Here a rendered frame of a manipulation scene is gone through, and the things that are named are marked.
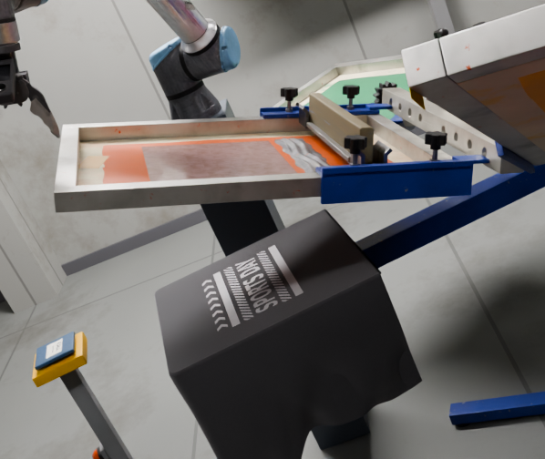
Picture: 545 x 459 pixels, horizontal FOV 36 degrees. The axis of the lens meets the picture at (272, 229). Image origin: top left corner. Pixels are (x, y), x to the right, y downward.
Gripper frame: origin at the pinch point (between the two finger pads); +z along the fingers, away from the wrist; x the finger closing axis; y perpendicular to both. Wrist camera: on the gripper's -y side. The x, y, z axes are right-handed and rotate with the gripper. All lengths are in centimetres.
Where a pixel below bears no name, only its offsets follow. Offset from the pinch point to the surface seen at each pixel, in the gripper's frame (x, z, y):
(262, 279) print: -46, 39, 0
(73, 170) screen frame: -10.0, 3.3, -14.4
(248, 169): -44.6, 10.6, -7.9
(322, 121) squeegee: -65, 7, 8
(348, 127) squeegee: -66, 4, -12
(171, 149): -30.7, 9.1, 13.0
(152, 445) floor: -11, 149, 110
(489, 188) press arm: -101, 26, -2
